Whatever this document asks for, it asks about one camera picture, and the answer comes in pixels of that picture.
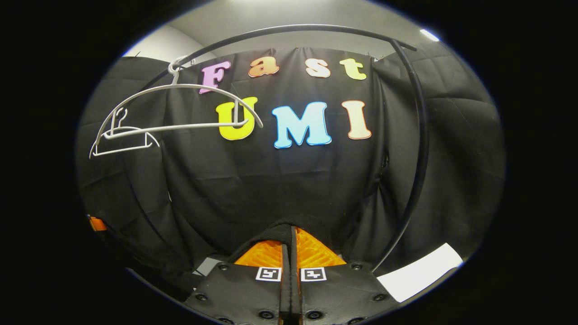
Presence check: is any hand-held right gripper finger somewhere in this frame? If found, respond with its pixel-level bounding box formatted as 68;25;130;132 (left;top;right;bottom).
184;239;289;325
291;227;400;325

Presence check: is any white plastic clothes hanger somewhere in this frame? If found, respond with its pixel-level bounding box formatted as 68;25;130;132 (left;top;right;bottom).
90;107;161;158
89;56;265;158

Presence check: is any black metal clothes rack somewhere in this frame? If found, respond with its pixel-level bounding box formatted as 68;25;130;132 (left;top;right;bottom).
135;23;429;273

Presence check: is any black backdrop cloth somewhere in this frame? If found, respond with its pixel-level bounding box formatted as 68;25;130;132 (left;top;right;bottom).
75;43;506;289

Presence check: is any white flat panel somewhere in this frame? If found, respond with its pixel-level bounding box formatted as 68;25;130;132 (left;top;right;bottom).
377;243;464;303

